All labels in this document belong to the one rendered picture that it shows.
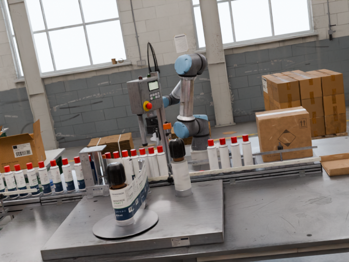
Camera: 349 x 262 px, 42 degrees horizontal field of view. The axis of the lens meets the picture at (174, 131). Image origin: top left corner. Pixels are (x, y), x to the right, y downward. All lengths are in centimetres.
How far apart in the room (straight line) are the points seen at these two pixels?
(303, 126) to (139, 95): 99
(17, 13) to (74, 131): 225
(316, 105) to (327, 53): 244
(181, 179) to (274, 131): 75
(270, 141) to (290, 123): 16
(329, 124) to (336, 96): 36
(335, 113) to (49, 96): 490
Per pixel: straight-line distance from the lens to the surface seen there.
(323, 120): 613
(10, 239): 251
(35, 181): 291
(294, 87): 596
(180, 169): 235
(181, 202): 233
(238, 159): 263
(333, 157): 286
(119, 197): 210
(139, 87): 261
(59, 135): 858
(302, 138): 287
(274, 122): 283
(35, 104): 854
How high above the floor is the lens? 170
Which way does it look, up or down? 12 degrees down
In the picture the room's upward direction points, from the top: 9 degrees counter-clockwise
